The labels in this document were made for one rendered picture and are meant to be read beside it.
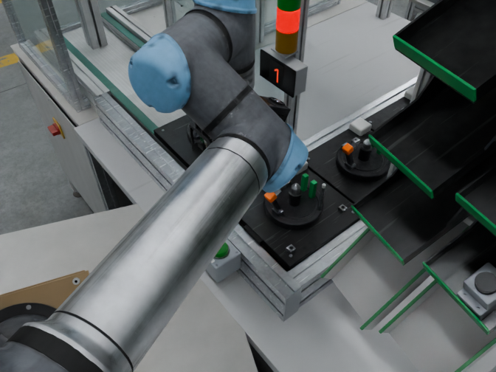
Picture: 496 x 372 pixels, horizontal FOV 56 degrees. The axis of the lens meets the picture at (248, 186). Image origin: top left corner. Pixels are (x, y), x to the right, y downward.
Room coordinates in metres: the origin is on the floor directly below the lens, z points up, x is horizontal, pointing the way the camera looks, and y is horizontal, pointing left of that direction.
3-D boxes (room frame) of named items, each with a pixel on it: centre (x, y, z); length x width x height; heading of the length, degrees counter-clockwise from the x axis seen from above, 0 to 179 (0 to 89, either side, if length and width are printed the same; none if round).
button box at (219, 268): (0.66, 0.11, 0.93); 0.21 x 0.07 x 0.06; 39
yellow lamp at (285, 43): (0.95, -0.09, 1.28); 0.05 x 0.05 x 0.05
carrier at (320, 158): (0.88, -0.30, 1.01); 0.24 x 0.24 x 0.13; 39
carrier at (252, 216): (0.73, -0.11, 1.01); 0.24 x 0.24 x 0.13; 39
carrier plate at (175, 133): (1.00, 0.10, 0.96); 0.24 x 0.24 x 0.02; 39
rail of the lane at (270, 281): (0.85, 0.18, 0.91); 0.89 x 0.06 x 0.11; 39
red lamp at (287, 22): (0.95, -0.09, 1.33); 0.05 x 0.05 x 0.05
